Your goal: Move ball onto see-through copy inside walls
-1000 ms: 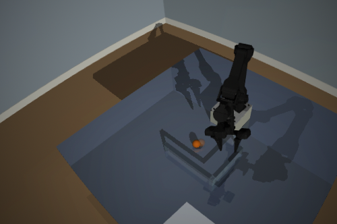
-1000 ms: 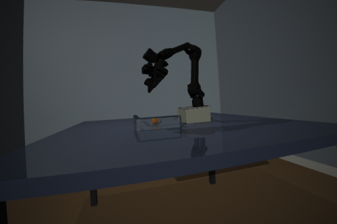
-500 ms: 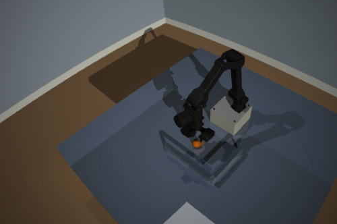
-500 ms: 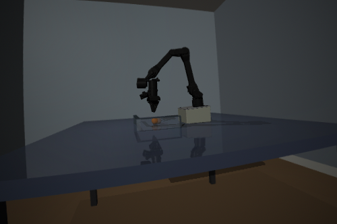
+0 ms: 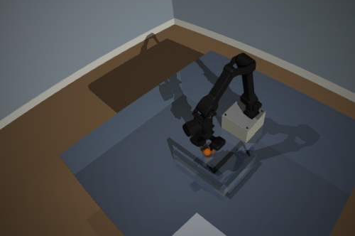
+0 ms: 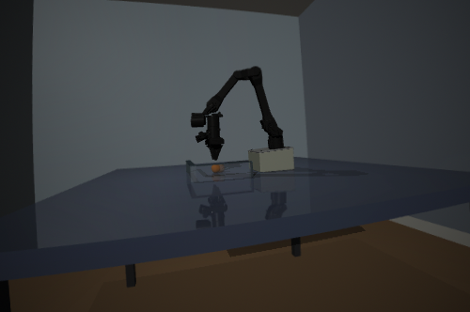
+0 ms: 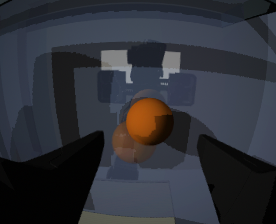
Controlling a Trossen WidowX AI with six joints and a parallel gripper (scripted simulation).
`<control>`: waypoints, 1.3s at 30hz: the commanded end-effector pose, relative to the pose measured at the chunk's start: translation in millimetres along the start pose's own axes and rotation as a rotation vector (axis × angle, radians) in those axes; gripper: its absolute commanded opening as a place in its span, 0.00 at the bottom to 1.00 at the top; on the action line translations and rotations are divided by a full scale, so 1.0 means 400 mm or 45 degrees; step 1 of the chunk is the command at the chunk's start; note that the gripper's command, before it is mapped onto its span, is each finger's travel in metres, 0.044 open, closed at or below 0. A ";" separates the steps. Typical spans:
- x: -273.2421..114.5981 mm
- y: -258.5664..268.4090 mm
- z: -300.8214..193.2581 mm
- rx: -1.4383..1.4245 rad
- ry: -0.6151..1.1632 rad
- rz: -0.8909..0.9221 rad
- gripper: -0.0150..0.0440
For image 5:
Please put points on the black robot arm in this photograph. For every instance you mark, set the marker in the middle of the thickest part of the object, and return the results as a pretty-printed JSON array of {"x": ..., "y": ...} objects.
[{"x": 208, "y": 105}]

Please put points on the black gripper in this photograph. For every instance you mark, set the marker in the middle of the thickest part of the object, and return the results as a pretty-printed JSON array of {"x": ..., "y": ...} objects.
[{"x": 217, "y": 142}]

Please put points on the clear l-shaped low wall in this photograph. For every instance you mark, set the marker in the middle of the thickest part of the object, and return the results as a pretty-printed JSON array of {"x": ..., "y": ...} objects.
[{"x": 213, "y": 179}]

